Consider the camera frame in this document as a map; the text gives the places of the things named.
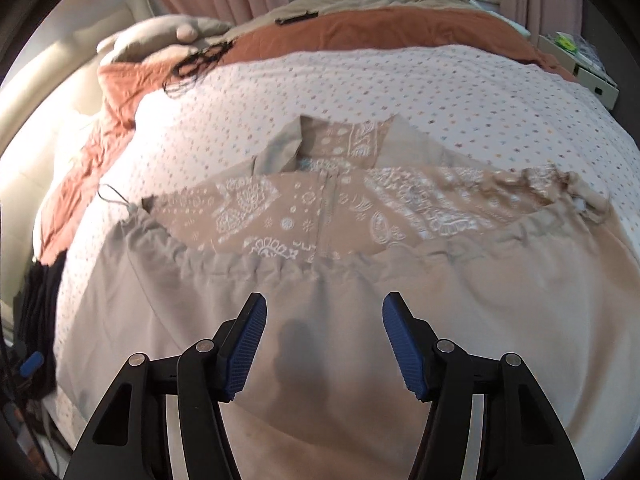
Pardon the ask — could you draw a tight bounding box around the black remote control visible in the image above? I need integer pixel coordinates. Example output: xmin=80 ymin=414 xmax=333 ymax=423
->
xmin=274 ymin=11 xmax=319 ymax=26

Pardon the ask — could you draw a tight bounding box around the white dotted quilt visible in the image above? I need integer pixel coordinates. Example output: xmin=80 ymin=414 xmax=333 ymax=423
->
xmin=46 ymin=43 xmax=640 ymax=441

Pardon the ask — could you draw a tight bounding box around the grey plush toy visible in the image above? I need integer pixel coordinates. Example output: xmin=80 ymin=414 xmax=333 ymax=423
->
xmin=96 ymin=14 xmax=233 ymax=64

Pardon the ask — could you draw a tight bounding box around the cream padded headboard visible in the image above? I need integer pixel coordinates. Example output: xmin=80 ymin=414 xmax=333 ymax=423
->
xmin=0 ymin=0 xmax=151 ymax=241

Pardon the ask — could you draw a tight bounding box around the beige hooded jacket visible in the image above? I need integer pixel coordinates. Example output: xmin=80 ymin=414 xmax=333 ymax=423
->
xmin=54 ymin=114 xmax=640 ymax=480

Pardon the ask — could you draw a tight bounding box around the white bedside cabinet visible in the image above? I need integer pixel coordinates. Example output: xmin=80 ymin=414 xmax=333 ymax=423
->
xmin=538 ymin=36 xmax=620 ymax=112

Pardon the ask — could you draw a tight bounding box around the black tangled cable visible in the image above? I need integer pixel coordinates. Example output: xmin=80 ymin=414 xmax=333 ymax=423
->
xmin=162 ymin=39 xmax=236 ymax=99

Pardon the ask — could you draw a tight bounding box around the green yellow item on cabinet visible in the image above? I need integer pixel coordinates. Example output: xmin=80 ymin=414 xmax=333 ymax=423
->
xmin=553 ymin=32 xmax=578 ymax=55

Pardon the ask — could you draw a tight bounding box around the rust orange blanket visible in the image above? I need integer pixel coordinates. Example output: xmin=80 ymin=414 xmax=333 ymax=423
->
xmin=35 ymin=6 xmax=575 ymax=264

